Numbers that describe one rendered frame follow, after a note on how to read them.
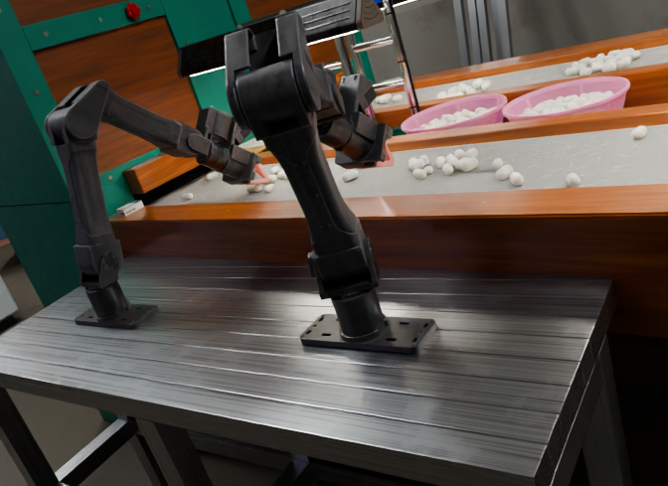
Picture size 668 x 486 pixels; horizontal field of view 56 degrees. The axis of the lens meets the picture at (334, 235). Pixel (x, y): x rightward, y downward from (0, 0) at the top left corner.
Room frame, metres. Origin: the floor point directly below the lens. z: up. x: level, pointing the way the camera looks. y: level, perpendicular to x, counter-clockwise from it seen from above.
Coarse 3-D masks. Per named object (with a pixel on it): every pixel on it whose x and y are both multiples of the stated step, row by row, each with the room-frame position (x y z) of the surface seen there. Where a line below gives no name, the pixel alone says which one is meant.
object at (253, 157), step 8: (232, 160) 1.43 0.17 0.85; (256, 160) 1.45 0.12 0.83; (224, 168) 1.42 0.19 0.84; (232, 168) 1.43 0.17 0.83; (240, 168) 1.44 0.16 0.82; (248, 168) 1.45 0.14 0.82; (224, 176) 1.50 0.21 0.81; (232, 176) 1.45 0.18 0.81; (240, 176) 1.45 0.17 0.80; (248, 176) 1.43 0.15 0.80
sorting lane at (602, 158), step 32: (480, 160) 1.19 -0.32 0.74; (512, 160) 1.12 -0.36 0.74; (544, 160) 1.07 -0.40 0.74; (576, 160) 1.02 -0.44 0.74; (608, 160) 0.97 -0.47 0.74; (640, 160) 0.92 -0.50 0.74; (192, 192) 1.74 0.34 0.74; (224, 192) 1.62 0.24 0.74; (256, 192) 1.51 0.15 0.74; (288, 192) 1.41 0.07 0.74; (352, 192) 1.25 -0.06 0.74; (384, 192) 1.19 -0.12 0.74; (416, 192) 1.12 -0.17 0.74; (448, 192) 1.07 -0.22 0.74
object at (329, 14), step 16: (336, 0) 1.36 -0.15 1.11; (352, 0) 1.33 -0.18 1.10; (368, 0) 1.32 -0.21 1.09; (304, 16) 1.42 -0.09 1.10; (320, 16) 1.38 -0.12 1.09; (336, 16) 1.35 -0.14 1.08; (352, 16) 1.31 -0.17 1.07; (368, 16) 1.31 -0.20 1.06; (256, 32) 1.53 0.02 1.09; (320, 32) 1.37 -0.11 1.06; (336, 32) 1.34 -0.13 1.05; (192, 48) 1.71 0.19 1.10; (208, 48) 1.65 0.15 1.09; (224, 48) 1.60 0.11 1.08; (192, 64) 1.68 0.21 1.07; (208, 64) 1.63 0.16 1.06; (224, 64) 1.59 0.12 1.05
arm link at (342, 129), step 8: (336, 120) 0.99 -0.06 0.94; (344, 120) 1.01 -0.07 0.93; (320, 128) 0.99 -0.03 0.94; (328, 128) 0.99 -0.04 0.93; (336, 128) 0.99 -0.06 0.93; (344, 128) 1.00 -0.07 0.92; (320, 136) 0.99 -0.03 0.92; (328, 136) 0.99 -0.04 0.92; (336, 136) 0.99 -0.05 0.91; (344, 136) 1.00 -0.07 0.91; (328, 144) 1.01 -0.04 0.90; (336, 144) 1.01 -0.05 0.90; (344, 144) 1.01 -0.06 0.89
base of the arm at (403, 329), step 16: (336, 304) 0.78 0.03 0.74; (352, 304) 0.76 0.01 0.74; (368, 304) 0.77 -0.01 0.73; (320, 320) 0.87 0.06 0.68; (336, 320) 0.85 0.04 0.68; (352, 320) 0.76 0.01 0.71; (368, 320) 0.76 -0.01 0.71; (384, 320) 0.78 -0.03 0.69; (400, 320) 0.78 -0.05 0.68; (416, 320) 0.77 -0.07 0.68; (432, 320) 0.75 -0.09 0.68; (304, 336) 0.83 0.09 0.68; (320, 336) 0.81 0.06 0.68; (336, 336) 0.80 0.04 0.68; (352, 336) 0.77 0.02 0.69; (368, 336) 0.76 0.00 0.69; (384, 336) 0.76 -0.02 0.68; (400, 336) 0.74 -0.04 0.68; (416, 336) 0.73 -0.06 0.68; (400, 352) 0.72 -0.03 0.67; (416, 352) 0.71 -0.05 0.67
